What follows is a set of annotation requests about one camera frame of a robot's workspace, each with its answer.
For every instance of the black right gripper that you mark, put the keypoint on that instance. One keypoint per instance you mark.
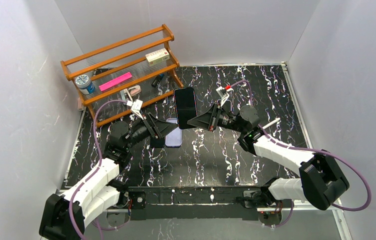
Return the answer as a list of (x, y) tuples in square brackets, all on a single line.
[(212, 117)]

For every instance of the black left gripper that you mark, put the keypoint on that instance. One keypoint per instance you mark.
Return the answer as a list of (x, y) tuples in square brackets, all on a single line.
[(153, 125)]

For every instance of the lavender phone case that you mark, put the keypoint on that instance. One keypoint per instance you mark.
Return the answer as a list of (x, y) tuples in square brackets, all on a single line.
[(174, 139)]

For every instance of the black smartphone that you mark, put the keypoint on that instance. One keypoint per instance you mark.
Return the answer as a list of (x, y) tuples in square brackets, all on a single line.
[(157, 142), (185, 104), (227, 106)]

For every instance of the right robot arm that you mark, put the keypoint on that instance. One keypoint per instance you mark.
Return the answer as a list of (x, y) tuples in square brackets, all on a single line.
[(320, 180)]

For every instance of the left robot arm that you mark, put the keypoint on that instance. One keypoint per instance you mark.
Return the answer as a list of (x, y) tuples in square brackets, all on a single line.
[(65, 216)]

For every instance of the pink teal stapler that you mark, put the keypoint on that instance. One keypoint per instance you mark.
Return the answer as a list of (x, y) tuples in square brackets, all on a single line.
[(128, 94)]

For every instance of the dark marker pen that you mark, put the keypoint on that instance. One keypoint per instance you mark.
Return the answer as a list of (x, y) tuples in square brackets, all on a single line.
[(157, 80)]

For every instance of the pink flat bar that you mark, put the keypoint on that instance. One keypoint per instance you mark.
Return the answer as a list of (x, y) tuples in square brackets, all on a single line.
[(115, 81)]

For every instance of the orange wooden shelf rack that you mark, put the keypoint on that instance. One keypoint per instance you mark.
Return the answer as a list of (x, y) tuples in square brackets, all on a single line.
[(116, 59)]

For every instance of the white marker pen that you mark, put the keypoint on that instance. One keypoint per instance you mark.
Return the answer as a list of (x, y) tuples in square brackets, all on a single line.
[(276, 120)]

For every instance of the white small box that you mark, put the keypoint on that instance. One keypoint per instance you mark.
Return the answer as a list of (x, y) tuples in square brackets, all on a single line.
[(157, 56)]

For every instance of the blue white jar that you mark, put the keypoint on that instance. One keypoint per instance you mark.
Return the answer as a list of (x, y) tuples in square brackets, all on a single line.
[(84, 84)]

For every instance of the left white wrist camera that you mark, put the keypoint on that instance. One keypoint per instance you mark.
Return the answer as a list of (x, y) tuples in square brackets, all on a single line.
[(135, 107)]

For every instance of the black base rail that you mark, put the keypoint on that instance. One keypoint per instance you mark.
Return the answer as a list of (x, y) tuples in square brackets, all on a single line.
[(248, 203)]

